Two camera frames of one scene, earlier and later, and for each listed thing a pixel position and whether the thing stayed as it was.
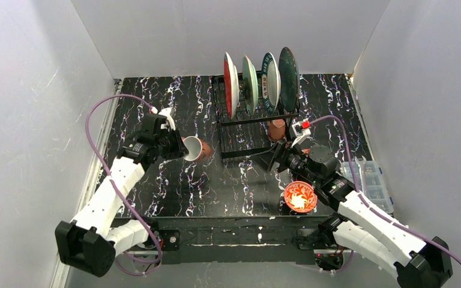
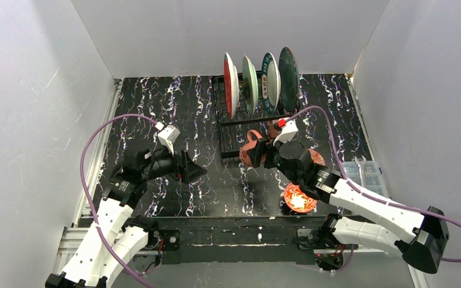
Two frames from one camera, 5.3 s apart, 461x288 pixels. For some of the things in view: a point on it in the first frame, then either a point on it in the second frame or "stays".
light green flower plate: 250,86 stays
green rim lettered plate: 271,83 stays
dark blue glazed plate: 288,79 stays
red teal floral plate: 231,86 stays
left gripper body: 174,144 → 180,167
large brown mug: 198,149 → 244,152
